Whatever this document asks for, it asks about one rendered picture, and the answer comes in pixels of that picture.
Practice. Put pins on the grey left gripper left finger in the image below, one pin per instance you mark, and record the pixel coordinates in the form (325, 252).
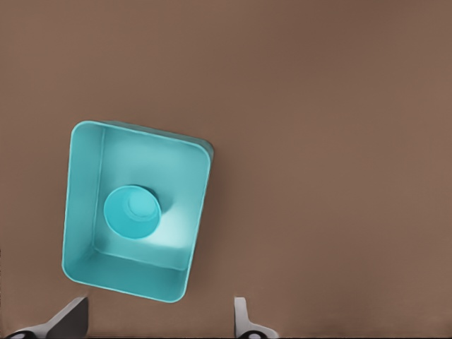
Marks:
(67, 319)

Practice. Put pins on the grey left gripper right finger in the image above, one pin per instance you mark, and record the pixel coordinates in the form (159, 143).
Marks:
(242, 318)

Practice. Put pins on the teal plastic cup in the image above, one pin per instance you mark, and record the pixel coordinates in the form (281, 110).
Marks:
(123, 217)

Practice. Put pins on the teal rectangular plastic box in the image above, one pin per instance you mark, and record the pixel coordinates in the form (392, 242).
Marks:
(84, 197)

